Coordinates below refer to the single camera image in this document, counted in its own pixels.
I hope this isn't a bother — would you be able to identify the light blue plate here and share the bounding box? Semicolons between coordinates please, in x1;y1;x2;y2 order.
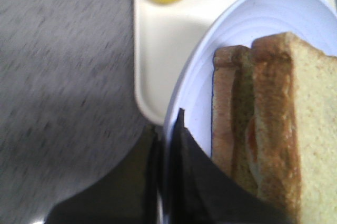
156;0;337;224

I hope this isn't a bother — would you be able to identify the bread slice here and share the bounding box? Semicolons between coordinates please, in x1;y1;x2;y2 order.
211;45;257;195
251;33;336;223

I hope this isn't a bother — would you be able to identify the white rectangular tray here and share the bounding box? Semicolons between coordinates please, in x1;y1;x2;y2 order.
134;0;336;125

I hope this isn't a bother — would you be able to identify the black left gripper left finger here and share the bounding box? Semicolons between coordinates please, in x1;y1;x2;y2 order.
45;125;161;223

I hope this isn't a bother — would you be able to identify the fried egg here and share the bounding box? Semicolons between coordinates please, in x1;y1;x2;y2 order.
245;116;260;183

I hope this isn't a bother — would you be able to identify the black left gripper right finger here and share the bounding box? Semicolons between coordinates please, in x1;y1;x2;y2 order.
168;109;293;223

